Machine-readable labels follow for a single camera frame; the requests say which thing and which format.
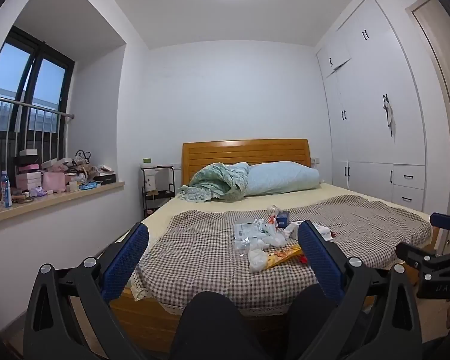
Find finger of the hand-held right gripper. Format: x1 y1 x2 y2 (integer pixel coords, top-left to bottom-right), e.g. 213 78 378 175
430 212 450 233
395 242 450 271

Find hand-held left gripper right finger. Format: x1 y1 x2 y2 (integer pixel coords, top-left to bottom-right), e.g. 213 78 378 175
297 219 424 360

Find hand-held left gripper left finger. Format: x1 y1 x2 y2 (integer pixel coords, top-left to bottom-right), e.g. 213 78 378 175
22 222 151 360

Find white milk carton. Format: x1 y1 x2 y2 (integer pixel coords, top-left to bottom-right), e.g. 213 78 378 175
311 223 332 241

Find yellow snack wrapper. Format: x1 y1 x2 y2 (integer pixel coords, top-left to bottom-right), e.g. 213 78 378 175
265 243 304 270

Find brown checkered blanket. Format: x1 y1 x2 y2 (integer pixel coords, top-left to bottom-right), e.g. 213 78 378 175
130 195 434 316

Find clear printed plastic bag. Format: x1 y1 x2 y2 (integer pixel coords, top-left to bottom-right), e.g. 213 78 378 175
233 217 276 250

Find person's right leg black pants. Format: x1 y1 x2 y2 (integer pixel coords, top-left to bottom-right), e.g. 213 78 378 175
285 283 346 360

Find person's leg black pants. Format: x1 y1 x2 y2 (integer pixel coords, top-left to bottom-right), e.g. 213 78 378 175
170 290 271 360
285 283 346 360

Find black bedside rack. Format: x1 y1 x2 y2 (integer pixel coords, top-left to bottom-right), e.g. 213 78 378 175
140 165 176 220

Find light blue pillow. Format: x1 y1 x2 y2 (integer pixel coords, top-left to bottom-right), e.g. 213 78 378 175
244 161 320 197

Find wooden bed, yellow sheet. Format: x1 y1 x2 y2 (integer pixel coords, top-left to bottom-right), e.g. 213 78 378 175
140 183 434 241

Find pink box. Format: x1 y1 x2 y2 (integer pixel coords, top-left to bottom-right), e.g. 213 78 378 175
41 171 67 193

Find person's left leg black pants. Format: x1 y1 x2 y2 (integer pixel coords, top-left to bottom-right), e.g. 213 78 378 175
170 290 271 360

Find green floral quilt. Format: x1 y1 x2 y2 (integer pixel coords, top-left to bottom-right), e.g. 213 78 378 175
177 162 250 203

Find hanging grey white charm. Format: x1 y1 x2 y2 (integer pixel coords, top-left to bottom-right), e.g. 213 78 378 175
382 93 396 137

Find wooden headboard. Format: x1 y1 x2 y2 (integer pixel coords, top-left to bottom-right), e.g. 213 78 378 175
182 139 311 187

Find stack of pink white boxes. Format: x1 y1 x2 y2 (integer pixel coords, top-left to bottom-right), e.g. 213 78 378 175
15 149 42 196

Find beige door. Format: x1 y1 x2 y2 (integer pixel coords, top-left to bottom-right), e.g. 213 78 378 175
405 0 450 248

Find blue water bottle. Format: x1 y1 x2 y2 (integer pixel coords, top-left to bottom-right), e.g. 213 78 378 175
0 170 13 208

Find white wardrobe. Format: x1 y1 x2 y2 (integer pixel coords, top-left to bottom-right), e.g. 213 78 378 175
316 0 441 214

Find metal window railing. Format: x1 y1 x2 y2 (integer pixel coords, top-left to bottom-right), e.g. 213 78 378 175
0 94 75 196

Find black framed window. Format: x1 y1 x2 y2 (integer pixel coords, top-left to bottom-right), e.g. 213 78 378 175
0 26 76 192

